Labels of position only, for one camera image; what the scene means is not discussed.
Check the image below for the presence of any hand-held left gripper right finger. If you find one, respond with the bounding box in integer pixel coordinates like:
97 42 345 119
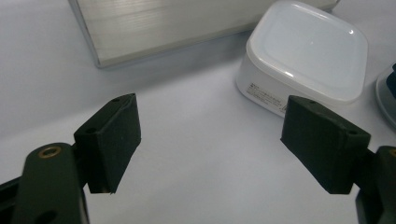
280 95 372 195

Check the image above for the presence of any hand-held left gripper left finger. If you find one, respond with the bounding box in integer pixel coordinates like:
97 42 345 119
73 92 142 195

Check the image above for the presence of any round container with dark lid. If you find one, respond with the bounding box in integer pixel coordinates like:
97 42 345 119
375 63 396 130

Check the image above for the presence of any white square lidded container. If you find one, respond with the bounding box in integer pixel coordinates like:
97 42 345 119
235 0 369 119

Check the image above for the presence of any white wire rack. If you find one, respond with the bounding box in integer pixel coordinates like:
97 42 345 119
67 0 340 69

